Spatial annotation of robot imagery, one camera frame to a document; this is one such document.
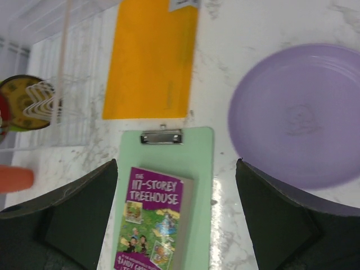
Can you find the brown patterned plate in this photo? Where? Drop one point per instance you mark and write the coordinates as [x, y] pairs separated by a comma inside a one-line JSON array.
[[37, 123]]

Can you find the orange and white mug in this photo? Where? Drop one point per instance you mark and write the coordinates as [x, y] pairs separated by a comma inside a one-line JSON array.
[[15, 178]]

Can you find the white wire dish rack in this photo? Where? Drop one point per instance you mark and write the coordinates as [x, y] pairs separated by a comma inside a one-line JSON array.
[[59, 42]]

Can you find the lilac plastic plate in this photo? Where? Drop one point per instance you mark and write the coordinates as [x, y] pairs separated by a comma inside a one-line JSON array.
[[294, 120]]

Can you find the mint green clipboard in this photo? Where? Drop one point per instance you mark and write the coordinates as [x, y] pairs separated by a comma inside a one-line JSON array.
[[192, 158]]

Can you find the purple treehouse book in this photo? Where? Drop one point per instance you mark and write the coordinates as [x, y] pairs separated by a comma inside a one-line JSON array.
[[154, 221]]

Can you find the orange folder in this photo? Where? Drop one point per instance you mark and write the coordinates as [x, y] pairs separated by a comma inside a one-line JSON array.
[[151, 65]]

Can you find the green plate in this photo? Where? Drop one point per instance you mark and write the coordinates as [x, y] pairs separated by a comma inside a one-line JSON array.
[[13, 89]]

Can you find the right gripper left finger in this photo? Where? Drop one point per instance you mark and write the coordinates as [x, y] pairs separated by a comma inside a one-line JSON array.
[[61, 229]]

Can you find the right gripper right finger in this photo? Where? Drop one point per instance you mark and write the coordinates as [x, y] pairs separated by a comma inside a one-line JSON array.
[[293, 229]]

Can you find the red floral plate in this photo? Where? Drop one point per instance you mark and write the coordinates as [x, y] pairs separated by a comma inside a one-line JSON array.
[[5, 118]]

